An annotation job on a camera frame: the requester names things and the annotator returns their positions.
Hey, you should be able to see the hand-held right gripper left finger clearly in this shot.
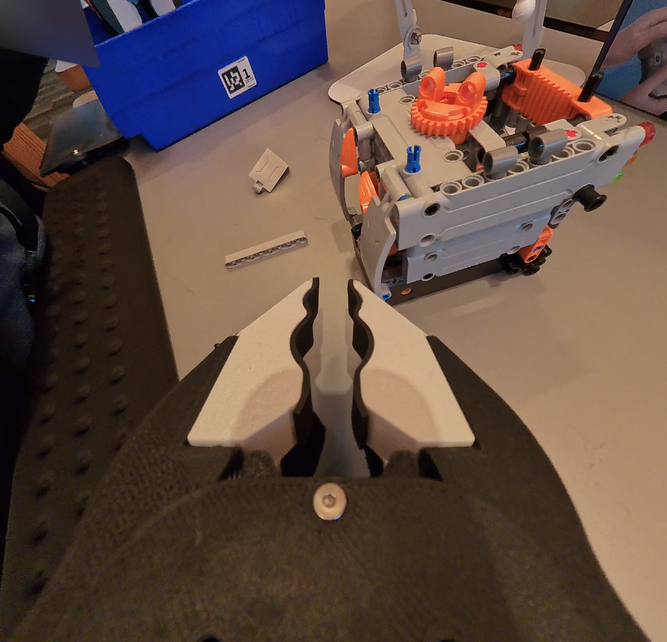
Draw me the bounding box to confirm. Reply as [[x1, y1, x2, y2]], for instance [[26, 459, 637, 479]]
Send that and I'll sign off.
[[187, 277, 327, 459]]

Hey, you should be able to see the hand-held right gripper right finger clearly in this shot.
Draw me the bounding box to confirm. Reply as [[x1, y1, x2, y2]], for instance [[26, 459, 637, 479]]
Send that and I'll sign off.
[[347, 278, 476, 466]]

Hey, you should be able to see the blue parts bin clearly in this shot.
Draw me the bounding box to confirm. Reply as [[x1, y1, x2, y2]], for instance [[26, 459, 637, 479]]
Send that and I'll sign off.
[[83, 0, 330, 152]]

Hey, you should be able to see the light grey holed beam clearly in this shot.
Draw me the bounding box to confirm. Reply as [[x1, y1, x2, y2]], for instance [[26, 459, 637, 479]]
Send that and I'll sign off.
[[224, 229, 308, 269]]

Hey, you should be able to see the grey orange toy block model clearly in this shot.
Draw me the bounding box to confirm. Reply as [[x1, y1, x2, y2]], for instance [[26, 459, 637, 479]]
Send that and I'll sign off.
[[329, 48, 656, 306]]

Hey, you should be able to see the dark perforated pad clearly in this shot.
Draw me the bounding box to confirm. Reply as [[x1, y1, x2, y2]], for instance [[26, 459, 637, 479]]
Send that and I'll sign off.
[[0, 156, 179, 603]]

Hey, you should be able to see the wooden partition panel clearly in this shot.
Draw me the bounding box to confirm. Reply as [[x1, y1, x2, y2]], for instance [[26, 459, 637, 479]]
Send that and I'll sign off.
[[0, 122, 68, 187]]

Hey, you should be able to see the small grey block panel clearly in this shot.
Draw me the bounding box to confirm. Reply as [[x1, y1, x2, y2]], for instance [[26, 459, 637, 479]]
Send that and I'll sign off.
[[248, 148, 290, 196]]

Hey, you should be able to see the blue robot kit box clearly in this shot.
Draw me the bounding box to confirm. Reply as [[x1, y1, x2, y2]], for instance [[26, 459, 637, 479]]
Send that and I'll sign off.
[[593, 0, 667, 120]]

